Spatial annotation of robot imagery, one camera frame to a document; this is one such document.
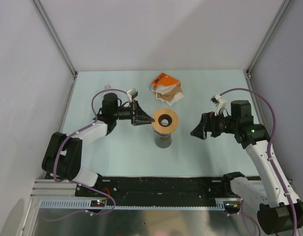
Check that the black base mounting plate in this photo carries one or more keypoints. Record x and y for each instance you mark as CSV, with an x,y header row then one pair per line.
x,y
163,191

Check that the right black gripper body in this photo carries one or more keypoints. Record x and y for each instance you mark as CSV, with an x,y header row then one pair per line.
x,y
220,124

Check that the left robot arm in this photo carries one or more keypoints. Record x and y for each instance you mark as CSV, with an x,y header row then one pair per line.
x,y
63,157

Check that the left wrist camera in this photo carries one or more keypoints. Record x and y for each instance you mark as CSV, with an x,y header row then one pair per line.
x,y
132,94

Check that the orange coffee filter package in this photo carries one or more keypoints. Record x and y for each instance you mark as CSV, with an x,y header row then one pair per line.
x,y
164,80

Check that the left aluminium frame post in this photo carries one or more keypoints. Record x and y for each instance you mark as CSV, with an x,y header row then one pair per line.
x,y
54,36

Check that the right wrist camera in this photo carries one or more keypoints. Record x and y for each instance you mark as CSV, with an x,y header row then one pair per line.
x,y
219,102

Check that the glass carafe with coffee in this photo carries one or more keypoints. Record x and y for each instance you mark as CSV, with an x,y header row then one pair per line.
x,y
162,140

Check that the aluminium frame post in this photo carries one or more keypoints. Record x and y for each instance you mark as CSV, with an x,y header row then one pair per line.
x,y
54,36
276,22

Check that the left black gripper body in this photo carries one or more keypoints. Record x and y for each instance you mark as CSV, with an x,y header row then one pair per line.
x,y
126,113

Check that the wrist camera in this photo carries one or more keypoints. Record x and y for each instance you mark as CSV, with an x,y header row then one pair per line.
x,y
132,94
219,102

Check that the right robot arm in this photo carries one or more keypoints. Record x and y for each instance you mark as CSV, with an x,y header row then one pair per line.
x,y
278,206

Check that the stack of paper filters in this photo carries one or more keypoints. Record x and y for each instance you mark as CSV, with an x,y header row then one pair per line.
x,y
169,94

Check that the aluminium extrusion rail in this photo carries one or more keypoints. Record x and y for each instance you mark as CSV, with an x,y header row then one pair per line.
x,y
50,188

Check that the right aluminium frame post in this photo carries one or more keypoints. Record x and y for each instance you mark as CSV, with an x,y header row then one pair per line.
x,y
276,22

